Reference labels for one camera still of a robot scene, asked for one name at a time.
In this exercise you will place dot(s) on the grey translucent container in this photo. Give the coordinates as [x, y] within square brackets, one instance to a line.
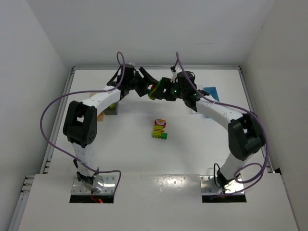
[112, 109]

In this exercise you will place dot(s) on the orange translucent container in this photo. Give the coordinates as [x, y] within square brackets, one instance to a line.
[101, 116]

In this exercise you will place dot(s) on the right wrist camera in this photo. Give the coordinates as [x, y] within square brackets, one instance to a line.
[175, 71]

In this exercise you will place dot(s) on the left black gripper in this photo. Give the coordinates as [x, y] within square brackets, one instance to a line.
[140, 82]

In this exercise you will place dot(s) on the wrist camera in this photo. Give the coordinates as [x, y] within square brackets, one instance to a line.
[175, 71]
[129, 65]

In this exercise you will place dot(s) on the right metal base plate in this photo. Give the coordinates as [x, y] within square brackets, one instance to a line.
[209, 188]

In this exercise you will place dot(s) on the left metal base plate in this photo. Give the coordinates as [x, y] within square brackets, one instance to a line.
[102, 185]

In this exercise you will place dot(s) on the red flower lego brick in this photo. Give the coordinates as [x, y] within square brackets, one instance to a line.
[160, 122]

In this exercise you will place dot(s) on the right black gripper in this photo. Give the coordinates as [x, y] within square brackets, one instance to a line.
[164, 87]

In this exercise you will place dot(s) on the metal base plate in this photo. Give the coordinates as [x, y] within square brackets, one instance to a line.
[209, 188]
[102, 185]

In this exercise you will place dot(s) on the blue plastic container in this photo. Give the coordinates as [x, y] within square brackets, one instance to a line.
[213, 94]

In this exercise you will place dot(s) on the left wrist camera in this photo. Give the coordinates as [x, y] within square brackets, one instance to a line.
[129, 65]

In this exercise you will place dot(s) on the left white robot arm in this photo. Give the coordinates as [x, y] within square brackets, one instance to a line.
[80, 125]

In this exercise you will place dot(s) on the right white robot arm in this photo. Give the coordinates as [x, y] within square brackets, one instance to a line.
[245, 134]

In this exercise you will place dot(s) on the yellow striped lego brick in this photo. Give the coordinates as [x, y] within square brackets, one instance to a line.
[157, 131]

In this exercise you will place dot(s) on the lego cluster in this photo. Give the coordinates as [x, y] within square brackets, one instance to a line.
[156, 92]

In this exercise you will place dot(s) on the green lego brick bottom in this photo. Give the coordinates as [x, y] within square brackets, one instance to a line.
[164, 136]

